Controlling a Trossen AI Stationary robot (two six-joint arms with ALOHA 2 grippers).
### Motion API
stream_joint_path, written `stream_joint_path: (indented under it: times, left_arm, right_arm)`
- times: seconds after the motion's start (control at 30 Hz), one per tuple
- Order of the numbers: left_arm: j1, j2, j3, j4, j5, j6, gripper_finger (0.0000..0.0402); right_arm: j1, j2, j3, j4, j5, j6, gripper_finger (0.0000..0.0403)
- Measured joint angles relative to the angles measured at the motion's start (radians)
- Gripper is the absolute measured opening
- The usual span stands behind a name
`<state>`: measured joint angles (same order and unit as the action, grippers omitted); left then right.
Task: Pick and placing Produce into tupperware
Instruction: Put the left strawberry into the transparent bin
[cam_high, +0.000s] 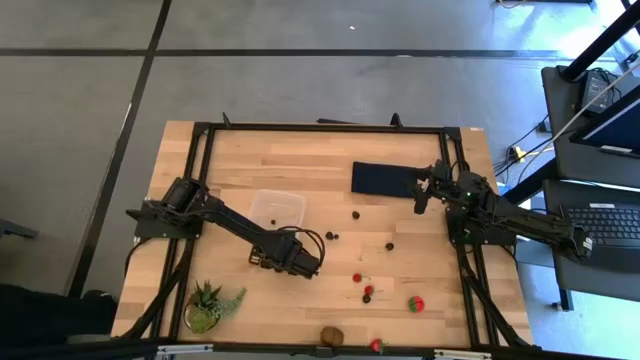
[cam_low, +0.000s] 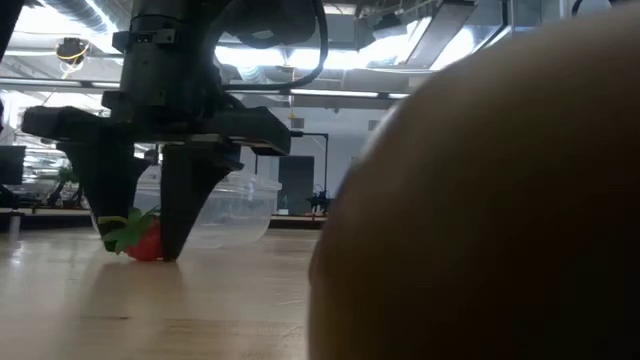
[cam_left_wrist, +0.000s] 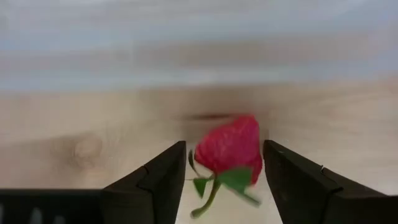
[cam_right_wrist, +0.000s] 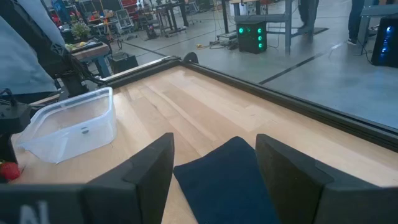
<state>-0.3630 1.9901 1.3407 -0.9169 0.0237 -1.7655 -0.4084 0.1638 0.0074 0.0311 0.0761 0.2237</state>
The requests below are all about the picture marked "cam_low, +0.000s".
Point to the clear plastic tupperware container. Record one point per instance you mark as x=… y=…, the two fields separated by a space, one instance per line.
x=240 y=210

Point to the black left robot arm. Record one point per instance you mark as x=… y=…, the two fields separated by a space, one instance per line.
x=270 y=20

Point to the long dark wooden table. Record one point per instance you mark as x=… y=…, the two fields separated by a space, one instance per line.
x=295 y=222
x=45 y=220

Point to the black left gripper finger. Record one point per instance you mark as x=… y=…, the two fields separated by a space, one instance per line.
x=107 y=180
x=187 y=190

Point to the small green potted tree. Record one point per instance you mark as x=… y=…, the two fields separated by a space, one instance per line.
x=67 y=175

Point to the person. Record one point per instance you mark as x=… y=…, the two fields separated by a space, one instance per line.
x=151 y=156

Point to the brown kiwi fruit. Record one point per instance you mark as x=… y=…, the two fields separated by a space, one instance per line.
x=475 y=225

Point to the black robot station frame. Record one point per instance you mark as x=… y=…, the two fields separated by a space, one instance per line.
x=326 y=160

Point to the small red strawberry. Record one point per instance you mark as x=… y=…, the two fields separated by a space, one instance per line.
x=147 y=245

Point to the small white post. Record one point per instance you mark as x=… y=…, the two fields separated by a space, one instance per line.
x=14 y=225

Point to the black computer monitor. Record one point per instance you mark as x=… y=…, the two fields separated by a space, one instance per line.
x=12 y=165

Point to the long ceiling light strip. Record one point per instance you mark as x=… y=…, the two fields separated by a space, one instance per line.
x=340 y=93

